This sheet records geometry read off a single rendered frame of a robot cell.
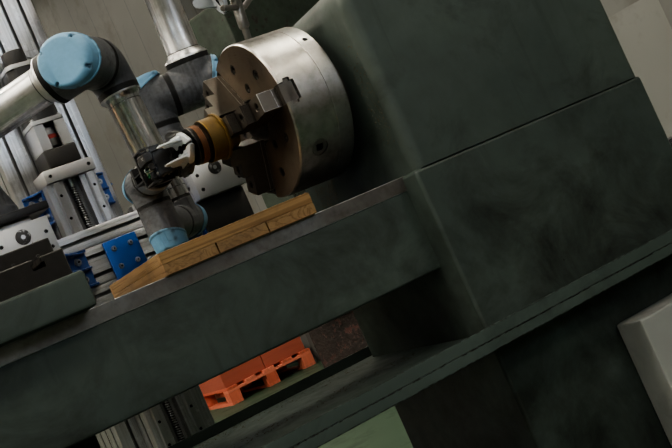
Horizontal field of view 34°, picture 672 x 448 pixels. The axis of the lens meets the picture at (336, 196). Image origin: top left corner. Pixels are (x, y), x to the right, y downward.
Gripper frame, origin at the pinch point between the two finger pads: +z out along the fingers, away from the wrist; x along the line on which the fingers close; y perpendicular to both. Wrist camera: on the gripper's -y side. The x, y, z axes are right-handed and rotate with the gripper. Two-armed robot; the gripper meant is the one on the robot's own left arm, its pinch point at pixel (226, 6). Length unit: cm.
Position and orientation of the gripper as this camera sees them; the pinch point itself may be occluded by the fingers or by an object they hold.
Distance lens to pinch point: 229.4
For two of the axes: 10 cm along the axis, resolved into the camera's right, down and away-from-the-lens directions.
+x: 3.0, -4.4, -8.5
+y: -8.2, 3.4, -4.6
